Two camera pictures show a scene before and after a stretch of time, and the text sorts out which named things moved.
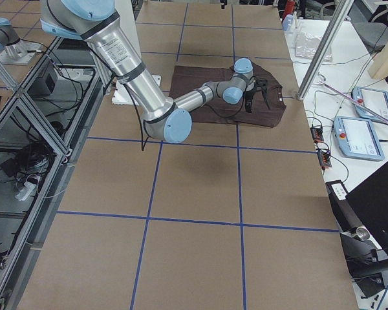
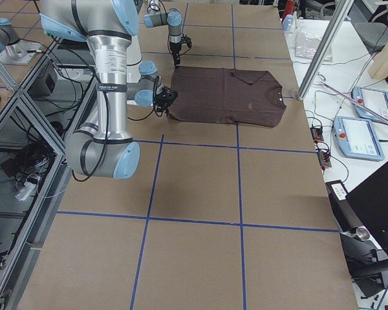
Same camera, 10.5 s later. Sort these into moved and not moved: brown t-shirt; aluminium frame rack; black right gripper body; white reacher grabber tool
Moved: black right gripper body
Not moved: aluminium frame rack; brown t-shirt; white reacher grabber tool
